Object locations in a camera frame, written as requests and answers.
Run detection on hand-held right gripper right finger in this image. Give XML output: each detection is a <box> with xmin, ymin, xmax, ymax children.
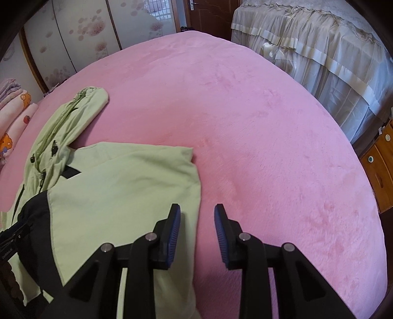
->
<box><xmin>214</xmin><ymin>203</ymin><xmax>357</xmax><ymax>319</ymax></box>

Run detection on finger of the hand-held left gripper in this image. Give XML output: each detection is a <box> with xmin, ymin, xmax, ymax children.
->
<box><xmin>0</xmin><ymin>223</ymin><xmax>32</xmax><ymax>246</ymax></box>

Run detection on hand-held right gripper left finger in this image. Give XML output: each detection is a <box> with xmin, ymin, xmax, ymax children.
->
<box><xmin>40</xmin><ymin>203</ymin><xmax>181</xmax><ymax>319</ymax></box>

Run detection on light green black-trimmed jacket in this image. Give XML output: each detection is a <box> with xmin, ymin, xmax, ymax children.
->
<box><xmin>0</xmin><ymin>87</ymin><xmax>202</xmax><ymax>319</ymax></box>

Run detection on pink plush bed blanket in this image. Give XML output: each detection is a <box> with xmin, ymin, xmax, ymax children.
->
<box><xmin>0</xmin><ymin>30</ymin><xmax>388</xmax><ymax>319</ymax></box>

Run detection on pink cartoon printed quilt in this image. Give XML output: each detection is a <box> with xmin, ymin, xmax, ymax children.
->
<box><xmin>0</xmin><ymin>89</ymin><xmax>39</xmax><ymax>168</ymax></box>

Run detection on folded purple quilt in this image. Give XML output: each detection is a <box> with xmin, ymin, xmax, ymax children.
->
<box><xmin>0</xmin><ymin>78</ymin><xmax>24</xmax><ymax>106</ymax></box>

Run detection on wooden chest of drawers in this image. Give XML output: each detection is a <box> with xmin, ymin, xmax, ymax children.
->
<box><xmin>359</xmin><ymin>118</ymin><xmax>393</xmax><ymax>214</ymax></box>

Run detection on floral sliding-door wardrobe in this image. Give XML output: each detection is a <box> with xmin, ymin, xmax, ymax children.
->
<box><xmin>18</xmin><ymin>0</ymin><xmax>182</xmax><ymax>93</ymax></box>

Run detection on brown wooden door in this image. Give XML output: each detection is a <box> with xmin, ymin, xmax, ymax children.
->
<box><xmin>187</xmin><ymin>0</ymin><xmax>244</xmax><ymax>35</ymax></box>

